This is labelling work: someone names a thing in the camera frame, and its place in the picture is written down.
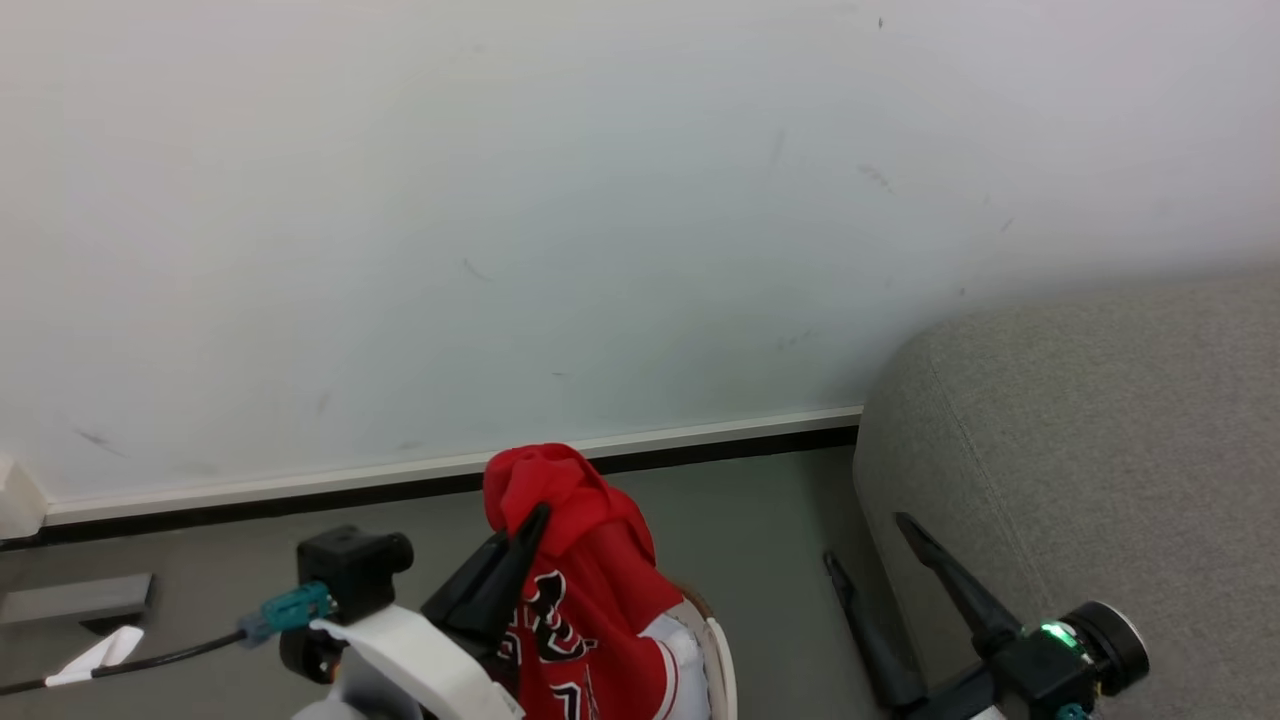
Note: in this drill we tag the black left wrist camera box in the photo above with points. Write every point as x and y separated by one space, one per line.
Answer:
352 568

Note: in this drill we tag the grey flat floor box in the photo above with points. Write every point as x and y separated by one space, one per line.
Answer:
75 600

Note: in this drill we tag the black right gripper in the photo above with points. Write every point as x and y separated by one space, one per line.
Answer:
1035 675

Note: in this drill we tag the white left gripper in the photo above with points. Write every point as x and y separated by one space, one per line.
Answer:
420 660

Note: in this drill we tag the red basketball jersey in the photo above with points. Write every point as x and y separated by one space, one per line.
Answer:
585 560

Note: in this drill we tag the white rounded object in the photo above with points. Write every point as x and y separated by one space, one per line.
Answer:
18 498

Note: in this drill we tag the black round right wrist camera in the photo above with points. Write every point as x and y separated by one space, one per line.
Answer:
1112 640

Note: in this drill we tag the grey fabric sofa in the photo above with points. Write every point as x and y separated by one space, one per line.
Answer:
1100 450

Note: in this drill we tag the white plastic laundry basket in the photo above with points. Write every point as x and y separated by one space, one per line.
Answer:
722 668

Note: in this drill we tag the white and black baseboard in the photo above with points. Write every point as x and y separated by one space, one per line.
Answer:
400 480

